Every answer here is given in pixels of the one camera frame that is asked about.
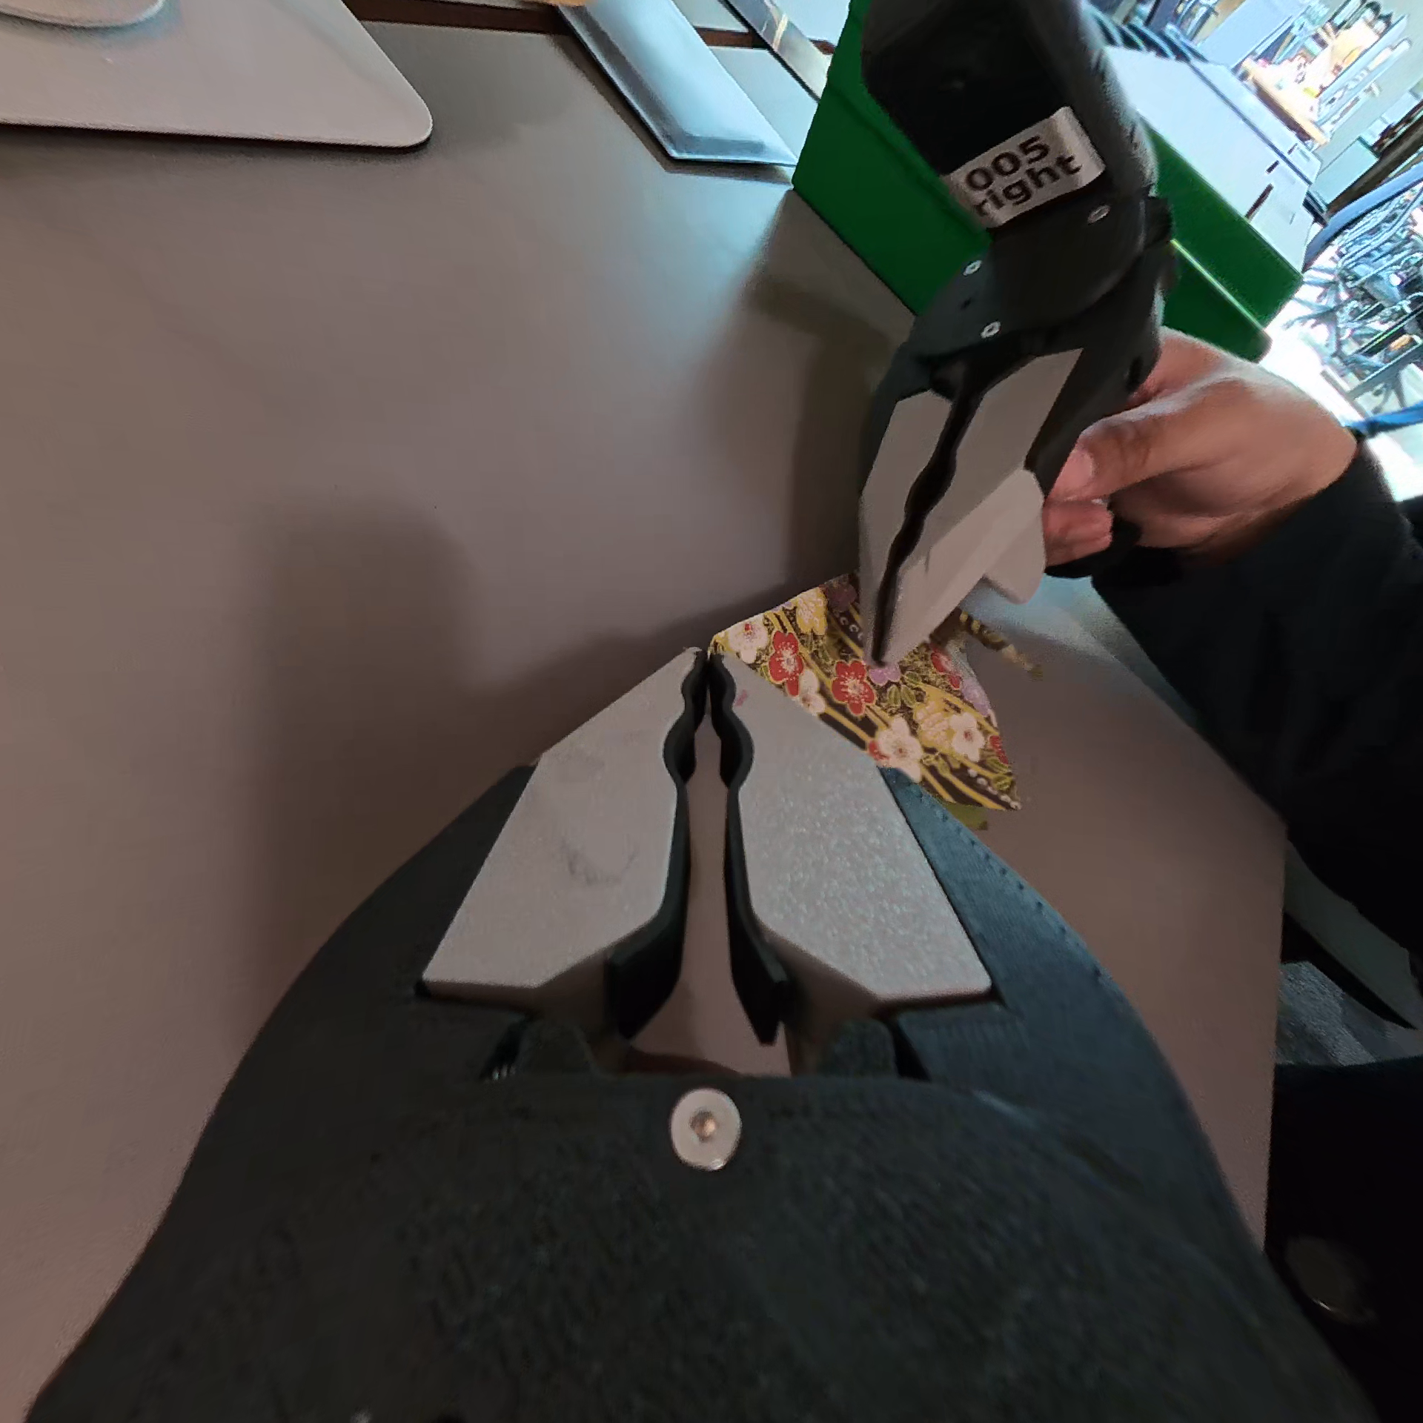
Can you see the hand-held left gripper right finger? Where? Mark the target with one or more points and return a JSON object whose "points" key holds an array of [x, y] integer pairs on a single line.
{"points": [[846, 868]]}

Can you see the green plastic box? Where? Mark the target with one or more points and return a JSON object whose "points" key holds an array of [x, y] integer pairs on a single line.
{"points": [[879, 200]]}

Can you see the person's dark clothing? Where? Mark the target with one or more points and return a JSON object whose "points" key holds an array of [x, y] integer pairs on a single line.
{"points": [[1346, 1223]]}

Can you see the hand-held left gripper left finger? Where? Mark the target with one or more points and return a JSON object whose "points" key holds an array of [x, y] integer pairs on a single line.
{"points": [[579, 856]]}

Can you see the white rounded mat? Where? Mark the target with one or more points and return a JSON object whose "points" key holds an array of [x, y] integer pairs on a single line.
{"points": [[245, 78]]}

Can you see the person's right forearm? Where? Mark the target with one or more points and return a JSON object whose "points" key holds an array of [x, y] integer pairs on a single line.
{"points": [[1278, 690]]}

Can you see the floral patterned origami paper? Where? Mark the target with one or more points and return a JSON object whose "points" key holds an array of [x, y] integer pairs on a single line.
{"points": [[890, 712]]}

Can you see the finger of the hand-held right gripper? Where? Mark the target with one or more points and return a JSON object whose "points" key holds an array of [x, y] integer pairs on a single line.
{"points": [[985, 500], [895, 478]]}

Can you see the person's right hand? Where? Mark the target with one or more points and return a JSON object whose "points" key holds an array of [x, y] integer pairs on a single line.
{"points": [[1212, 456]]}

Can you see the silver metal tray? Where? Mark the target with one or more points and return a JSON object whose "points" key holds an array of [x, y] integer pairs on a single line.
{"points": [[679, 88]]}

